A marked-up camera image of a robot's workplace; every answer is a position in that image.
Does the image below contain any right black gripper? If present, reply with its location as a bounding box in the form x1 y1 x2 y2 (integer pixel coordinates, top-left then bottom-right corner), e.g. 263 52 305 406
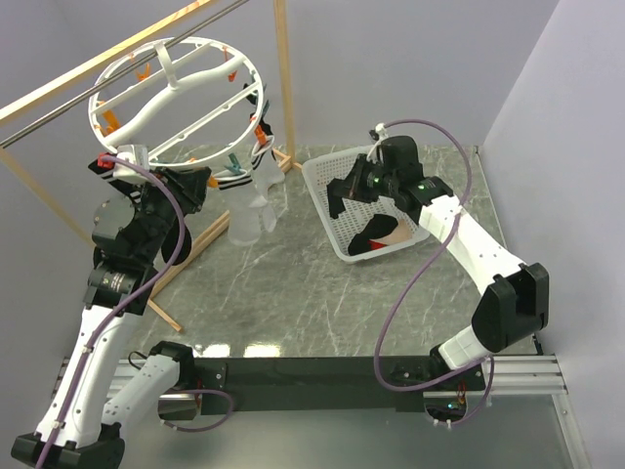
334 154 399 205

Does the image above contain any white round clip hanger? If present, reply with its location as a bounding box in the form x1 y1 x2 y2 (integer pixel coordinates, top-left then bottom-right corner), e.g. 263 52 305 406
88 36 266 170

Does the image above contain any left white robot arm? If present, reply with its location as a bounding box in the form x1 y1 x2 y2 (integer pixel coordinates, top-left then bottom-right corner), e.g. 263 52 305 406
11 165 211 468

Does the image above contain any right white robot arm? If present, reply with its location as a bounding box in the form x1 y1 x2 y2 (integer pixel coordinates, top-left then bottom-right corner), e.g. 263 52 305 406
326 136 550 390

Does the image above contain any white plastic mesh basket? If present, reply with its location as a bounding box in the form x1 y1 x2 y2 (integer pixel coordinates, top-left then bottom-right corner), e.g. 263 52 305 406
302 145 430 264

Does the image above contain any black striped sock at left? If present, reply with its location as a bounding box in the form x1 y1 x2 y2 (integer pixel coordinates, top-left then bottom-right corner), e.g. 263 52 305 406
88 158 142 209

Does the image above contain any black beige red sock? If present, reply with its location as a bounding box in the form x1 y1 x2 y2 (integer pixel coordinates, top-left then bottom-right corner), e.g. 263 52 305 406
348 214 412 256

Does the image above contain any white striped hanging sock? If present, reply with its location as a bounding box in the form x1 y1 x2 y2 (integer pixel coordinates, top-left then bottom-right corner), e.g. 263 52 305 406
214 169 266 246

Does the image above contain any metal hanging rod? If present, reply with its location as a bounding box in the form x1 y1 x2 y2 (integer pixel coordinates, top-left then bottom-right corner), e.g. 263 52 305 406
0 0 245 148

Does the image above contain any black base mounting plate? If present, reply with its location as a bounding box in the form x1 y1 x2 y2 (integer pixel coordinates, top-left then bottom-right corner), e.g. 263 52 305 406
194 356 485 412

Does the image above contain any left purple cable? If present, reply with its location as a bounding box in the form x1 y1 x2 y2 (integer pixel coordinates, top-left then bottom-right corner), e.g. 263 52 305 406
31 155 238 469

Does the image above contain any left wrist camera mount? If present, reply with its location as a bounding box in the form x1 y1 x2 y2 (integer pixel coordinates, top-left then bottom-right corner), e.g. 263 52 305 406
97 145 149 186

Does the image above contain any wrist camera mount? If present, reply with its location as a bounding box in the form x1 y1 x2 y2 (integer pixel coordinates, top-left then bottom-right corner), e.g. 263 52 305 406
97 145 149 186
366 123 389 164

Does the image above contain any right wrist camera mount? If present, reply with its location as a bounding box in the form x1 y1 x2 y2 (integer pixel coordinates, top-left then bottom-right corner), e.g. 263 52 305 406
366 123 389 164

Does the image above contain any wooden rack frame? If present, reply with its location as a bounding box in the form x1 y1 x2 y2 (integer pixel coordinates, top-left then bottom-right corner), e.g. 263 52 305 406
0 0 304 334

